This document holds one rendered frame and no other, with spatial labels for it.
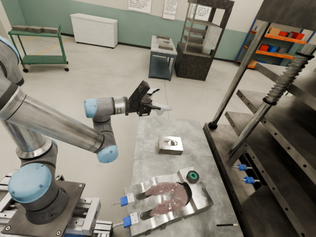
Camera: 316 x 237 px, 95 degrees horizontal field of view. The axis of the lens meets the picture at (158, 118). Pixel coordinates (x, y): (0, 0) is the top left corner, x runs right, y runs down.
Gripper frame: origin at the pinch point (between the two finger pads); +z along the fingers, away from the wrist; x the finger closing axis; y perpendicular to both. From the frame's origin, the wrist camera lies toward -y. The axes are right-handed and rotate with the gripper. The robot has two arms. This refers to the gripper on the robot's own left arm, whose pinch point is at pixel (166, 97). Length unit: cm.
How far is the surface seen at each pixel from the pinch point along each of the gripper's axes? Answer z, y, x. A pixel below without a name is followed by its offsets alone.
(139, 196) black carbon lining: -14, 58, 25
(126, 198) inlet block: -22, 56, 23
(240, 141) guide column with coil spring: 73, 42, 15
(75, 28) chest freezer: -49, 181, -626
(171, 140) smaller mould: 27, 62, -11
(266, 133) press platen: 105, 40, 15
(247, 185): 66, 58, 44
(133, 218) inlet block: -21, 53, 35
